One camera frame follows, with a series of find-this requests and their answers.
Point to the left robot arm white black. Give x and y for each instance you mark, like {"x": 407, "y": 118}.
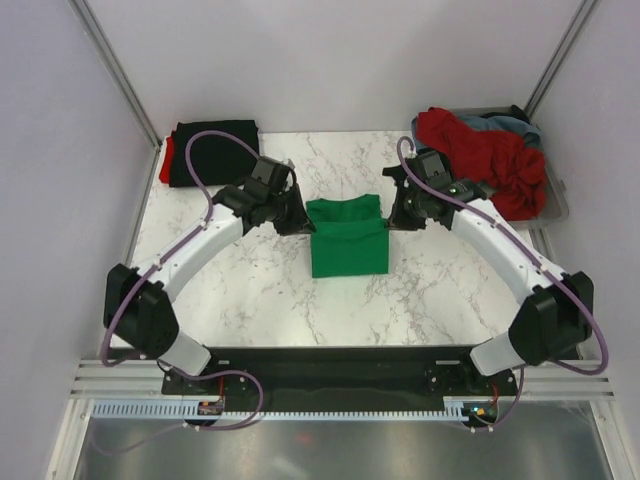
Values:
{"x": 139, "y": 300}

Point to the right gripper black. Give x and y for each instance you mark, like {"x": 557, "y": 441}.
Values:
{"x": 398, "y": 220}

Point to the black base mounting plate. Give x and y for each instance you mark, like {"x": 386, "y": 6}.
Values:
{"x": 338, "y": 380}

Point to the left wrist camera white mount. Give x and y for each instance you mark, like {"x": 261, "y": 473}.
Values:
{"x": 268, "y": 178}

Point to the black crumpled t shirt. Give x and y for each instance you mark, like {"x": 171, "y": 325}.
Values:
{"x": 397, "y": 173}

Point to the grey slotted cable duct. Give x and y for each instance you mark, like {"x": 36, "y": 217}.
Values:
{"x": 194, "y": 410}

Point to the folded black t shirt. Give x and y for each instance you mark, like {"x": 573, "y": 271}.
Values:
{"x": 216, "y": 160}

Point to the right aluminium frame post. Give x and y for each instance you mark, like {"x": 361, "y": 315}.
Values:
{"x": 568, "y": 40}

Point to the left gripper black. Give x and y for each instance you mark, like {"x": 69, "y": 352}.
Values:
{"x": 299, "y": 223}

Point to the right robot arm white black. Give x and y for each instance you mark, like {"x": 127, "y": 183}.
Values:
{"x": 555, "y": 308}

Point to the left aluminium frame post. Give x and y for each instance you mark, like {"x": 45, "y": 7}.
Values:
{"x": 91, "y": 25}

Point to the green t shirt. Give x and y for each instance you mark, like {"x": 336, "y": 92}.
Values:
{"x": 351, "y": 238}

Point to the clear plastic bin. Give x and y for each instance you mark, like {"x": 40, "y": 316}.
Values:
{"x": 555, "y": 207}

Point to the blue grey t shirt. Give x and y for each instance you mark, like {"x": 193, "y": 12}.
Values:
{"x": 530, "y": 133}

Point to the folded red t shirt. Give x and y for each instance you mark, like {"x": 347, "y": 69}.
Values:
{"x": 167, "y": 154}

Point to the aluminium frame post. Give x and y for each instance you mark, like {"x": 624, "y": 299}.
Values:
{"x": 91, "y": 25}
{"x": 568, "y": 40}

